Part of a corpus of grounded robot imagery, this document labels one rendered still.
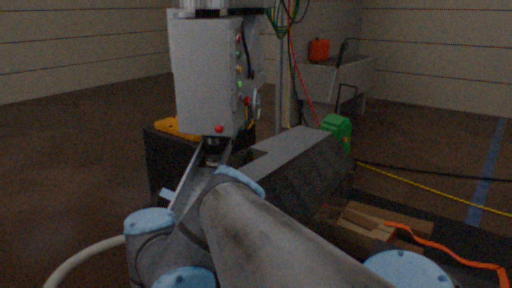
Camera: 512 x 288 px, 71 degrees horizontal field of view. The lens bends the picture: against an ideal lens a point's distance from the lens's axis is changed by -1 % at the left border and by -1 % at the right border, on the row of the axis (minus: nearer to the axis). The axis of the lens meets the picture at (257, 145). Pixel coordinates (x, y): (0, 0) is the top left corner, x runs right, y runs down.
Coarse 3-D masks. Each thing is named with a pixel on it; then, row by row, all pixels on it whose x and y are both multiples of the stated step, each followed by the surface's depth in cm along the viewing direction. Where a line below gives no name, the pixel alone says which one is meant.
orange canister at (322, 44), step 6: (312, 42) 480; (318, 42) 476; (324, 42) 482; (312, 48) 483; (318, 48) 478; (324, 48) 486; (312, 54) 486; (318, 54) 481; (324, 54) 490; (306, 60) 490; (312, 60) 490; (318, 60) 484; (324, 60) 491; (330, 60) 502
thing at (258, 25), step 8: (240, 16) 178; (248, 16) 177; (256, 16) 177; (264, 16) 198; (248, 24) 171; (256, 24) 172; (264, 24) 192; (248, 32) 168; (256, 32) 171; (248, 40) 165; (256, 40) 173; (248, 48) 162; (256, 48) 174; (248, 56) 145; (256, 56) 175; (248, 64) 149; (256, 64) 177; (248, 72) 154; (256, 72) 178; (264, 72) 202; (248, 80) 160; (256, 80) 179; (264, 80) 203; (248, 88) 161; (248, 96) 162
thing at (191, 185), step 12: (228, 144) 149; (228, 156) 149; (192, 168) 140; (204, 168) 144; (216, 168) 137; (192, 180) 138; (204, 180) 138; (180, 192) 129; (192, 192) 133; (180, 204) 129; (180, 216) 124
